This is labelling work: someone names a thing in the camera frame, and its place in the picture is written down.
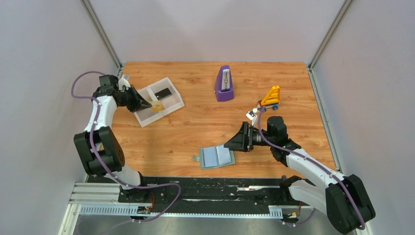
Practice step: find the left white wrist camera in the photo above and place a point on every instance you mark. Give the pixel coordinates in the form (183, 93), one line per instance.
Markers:
(123, 82)

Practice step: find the aluminium slotted rail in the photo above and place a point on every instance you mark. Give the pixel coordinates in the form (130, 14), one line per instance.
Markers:
(105, 199)

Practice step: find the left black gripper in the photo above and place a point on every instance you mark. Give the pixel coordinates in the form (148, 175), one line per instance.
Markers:
(139, 103)

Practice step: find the white two-compartment tray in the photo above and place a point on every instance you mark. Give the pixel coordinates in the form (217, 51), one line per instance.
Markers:
(171, 104)

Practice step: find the purple metronome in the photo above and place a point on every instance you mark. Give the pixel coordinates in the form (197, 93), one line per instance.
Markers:
(223, 88)

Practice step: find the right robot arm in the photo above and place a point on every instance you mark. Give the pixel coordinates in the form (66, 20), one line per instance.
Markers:
(343, 199)

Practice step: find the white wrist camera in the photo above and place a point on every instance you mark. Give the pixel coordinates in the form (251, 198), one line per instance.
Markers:
(123, 82)
(254, 116)

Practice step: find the black card in tray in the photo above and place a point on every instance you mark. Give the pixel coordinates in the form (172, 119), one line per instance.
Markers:
(164, 93)

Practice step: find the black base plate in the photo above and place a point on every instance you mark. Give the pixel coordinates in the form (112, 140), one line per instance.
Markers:
(269, 191)

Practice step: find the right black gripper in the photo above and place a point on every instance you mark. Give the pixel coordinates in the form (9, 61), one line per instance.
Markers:
(242, 140)

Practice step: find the yellow toy car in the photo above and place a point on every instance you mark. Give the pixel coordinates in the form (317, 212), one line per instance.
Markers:
(271, 99)

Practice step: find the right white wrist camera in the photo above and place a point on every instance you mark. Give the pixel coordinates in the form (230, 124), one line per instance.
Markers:
(254, 116)

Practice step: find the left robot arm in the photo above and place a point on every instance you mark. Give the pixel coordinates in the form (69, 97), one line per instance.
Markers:
(98, 149)

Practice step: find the green card holder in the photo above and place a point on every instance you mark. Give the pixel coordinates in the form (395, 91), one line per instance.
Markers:
(215, 157)

